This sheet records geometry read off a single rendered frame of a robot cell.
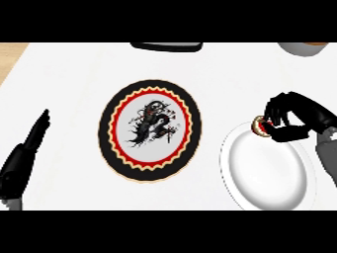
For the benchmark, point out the plain white plate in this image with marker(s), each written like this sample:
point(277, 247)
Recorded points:
point(265, 173)

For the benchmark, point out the grey round container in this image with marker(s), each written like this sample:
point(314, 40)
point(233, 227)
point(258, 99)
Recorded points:
point(304, 48)

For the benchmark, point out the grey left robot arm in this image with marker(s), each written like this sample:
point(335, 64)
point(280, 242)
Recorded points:
point(14, 204)

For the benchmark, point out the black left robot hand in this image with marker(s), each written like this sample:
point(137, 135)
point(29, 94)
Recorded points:
point(15, 168)

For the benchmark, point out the black red patterned plate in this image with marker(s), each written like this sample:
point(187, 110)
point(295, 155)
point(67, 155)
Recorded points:
point(150, 130)

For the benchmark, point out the black flat object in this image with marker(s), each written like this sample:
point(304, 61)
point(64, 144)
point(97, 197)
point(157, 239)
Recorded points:
point(168, 46)

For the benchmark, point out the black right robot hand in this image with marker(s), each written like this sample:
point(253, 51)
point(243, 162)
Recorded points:
point(317, 115)

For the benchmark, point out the white placemat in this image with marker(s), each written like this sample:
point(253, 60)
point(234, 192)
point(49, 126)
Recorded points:
point(166, 99)

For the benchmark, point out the red frosted cupcake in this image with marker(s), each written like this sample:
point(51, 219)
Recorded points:
point(259, 126)

